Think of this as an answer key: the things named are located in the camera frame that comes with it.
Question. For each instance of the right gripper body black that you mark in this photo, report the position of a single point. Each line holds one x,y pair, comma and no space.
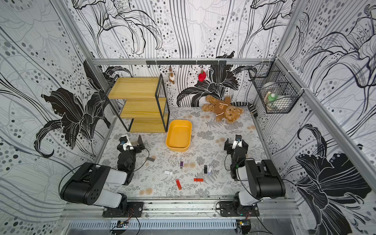
235,148

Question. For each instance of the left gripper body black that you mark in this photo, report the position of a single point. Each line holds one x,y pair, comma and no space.
130,149

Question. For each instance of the lavender white usb flash drive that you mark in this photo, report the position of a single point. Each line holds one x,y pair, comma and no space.
210,170

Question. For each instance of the yellow plastic storage box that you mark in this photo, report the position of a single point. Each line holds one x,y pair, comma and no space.
179,135

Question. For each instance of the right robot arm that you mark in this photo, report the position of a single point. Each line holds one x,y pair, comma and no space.
260,179

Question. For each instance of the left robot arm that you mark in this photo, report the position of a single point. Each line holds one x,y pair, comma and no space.
86,186

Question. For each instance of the small black connector box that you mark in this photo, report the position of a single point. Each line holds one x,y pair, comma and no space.
243,226

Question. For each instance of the brown teddy bear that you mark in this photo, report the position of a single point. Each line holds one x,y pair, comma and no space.
223,109

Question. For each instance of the striped plush tail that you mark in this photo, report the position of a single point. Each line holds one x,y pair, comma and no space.
248,105

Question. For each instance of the green white bottle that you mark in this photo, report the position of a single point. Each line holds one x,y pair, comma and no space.
270,100

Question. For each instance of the red hanging strawberry toy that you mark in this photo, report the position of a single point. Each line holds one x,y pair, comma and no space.
202,76

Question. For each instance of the small hanging plush toy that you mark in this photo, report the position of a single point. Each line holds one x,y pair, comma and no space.
171,75

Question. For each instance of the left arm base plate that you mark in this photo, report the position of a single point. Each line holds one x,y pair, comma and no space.
127,209

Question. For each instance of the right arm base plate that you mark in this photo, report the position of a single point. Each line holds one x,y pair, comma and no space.
231,209

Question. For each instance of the wooden shelf black frame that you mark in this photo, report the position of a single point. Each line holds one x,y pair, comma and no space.
146,108

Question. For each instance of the black wire basket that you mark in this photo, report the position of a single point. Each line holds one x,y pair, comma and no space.
269,77

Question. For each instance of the black hook rail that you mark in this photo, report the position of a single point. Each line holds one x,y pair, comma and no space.
186,62

